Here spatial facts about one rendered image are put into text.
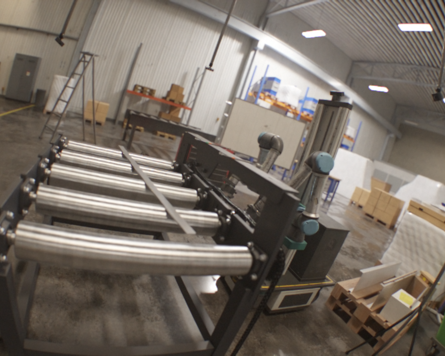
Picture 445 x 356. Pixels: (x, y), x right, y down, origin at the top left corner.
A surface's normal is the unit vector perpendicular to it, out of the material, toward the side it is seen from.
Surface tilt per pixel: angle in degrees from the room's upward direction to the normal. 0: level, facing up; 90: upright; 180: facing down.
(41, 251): 76
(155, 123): 90
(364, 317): 90
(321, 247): 90
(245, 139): 90
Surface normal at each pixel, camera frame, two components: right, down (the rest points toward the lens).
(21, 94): 0.40, 0.33
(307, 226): -0.05, 0.33
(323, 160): -0.01, 0.08
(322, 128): -0.88, -0.20
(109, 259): 0.48, 0.10
